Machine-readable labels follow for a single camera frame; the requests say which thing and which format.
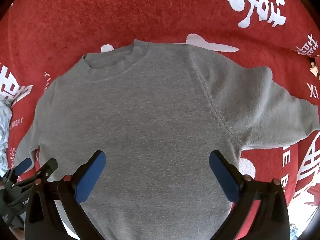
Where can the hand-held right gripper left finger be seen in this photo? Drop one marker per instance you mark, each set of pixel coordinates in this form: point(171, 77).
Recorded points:
point(90, 177)

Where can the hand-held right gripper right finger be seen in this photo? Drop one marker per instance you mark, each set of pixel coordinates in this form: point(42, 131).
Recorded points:
point(223, 177)

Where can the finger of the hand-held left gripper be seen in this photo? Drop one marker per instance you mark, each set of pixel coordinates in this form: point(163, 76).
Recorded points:
point(48, 167)
point(23, 165)

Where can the grey sweater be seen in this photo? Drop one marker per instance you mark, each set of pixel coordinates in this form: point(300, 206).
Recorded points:
point(150, 117)

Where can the white patterned cloth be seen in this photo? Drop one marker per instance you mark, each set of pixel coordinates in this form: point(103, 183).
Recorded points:
point(3, 130)

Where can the beige paper scrap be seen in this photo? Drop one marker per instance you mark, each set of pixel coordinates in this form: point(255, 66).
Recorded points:
point(313, 68)

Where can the red printed blanket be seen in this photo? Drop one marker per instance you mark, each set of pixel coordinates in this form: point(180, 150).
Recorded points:
point(100, 17)

